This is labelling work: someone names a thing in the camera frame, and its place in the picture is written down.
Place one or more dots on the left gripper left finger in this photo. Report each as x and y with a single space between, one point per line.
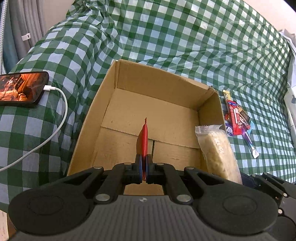
65 204

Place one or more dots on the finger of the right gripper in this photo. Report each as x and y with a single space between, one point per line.
273 186

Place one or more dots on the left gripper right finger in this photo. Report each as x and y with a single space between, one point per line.
224 205

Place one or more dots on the purple silver snack tube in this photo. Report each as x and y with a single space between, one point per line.
252 148

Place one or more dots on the clear pack of yellow puffs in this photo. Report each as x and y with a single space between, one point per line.
217 152

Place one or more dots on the purple chocolate bar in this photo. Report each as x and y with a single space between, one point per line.
229 129

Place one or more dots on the long red snack pack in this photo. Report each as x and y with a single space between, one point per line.
235 117

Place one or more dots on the small red sachet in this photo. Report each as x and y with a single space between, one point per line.
142 147

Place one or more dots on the yellow chocolate bar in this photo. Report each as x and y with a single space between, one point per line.
227 95

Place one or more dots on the blue stick packet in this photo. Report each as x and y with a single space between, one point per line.
251 125

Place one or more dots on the red black small bar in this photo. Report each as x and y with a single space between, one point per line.
245 123

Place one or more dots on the black gold chocolate packet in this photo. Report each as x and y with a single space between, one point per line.
243 113

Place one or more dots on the brown orange small bar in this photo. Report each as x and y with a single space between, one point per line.
227 117

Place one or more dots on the brown cardboard box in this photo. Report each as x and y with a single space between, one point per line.
132 95

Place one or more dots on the black smartphone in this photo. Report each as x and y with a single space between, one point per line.
23 89

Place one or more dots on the green white checkered cloth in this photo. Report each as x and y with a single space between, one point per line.
224 44

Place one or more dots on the grey curtain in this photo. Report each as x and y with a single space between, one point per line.
22 25

